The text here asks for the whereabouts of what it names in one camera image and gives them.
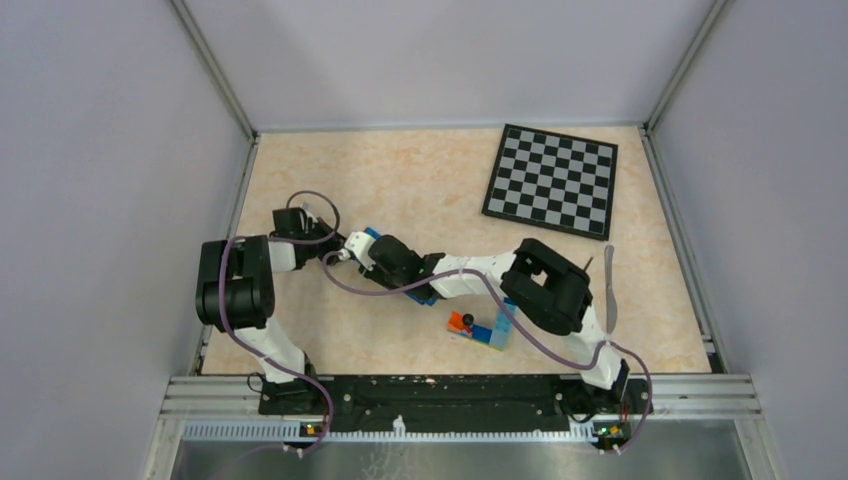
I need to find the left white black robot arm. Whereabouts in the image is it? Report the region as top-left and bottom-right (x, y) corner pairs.
(195, 206), (346, 414)

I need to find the black white checkerboard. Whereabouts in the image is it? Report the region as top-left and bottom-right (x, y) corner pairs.
(481, 124), (618, 241)

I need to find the silver metal knife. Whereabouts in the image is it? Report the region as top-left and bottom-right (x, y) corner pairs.
(604, 244), (618, 335)

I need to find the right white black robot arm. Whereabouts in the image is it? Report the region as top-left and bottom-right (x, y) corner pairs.
(341, 230), (630, 412)

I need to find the colourful toy brick assembly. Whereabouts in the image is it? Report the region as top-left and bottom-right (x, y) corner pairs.
(446, 297), (517, 351)

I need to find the aluminium frame rail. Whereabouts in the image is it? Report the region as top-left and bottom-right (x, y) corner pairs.
(143, 374), (785, 479)

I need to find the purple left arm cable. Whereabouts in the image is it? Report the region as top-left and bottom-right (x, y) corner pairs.
(217, 190), (342, 458)

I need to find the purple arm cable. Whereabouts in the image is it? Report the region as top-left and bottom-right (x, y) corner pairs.
(320, 248), (654, 457)
(217, 190), (342, 458)

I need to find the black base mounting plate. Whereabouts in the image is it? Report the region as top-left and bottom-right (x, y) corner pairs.
(248, 374), (653, 433)

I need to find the blue cloth napkin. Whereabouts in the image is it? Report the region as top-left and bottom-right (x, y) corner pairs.
(362, 227), (440, 307)

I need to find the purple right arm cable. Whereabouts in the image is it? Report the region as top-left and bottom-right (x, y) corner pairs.
(320, 248), (654, 457)

